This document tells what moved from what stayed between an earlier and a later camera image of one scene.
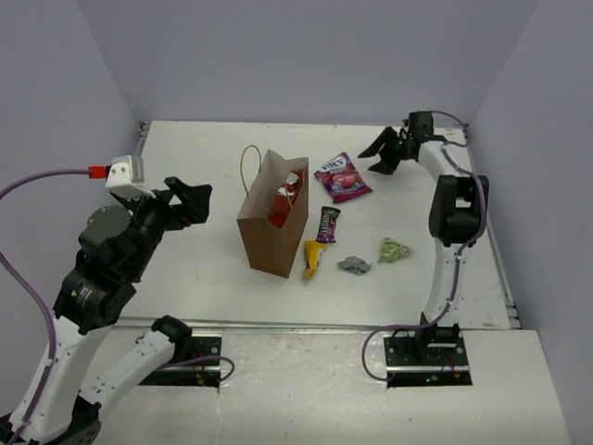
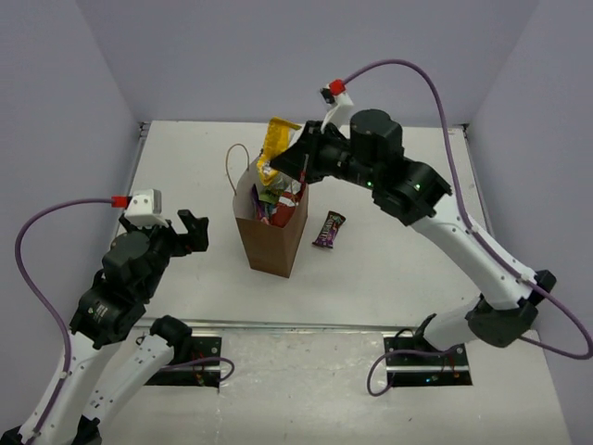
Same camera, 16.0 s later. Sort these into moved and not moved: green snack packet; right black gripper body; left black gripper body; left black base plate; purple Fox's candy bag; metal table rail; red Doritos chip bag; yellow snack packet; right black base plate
Moved: left black gripper body; purple Fox's candy bag; yellow snack packet; green snack packet; right black gripper body
Not moved: left black base plate; red Doritos chip bag; right black base plate; metal table rail
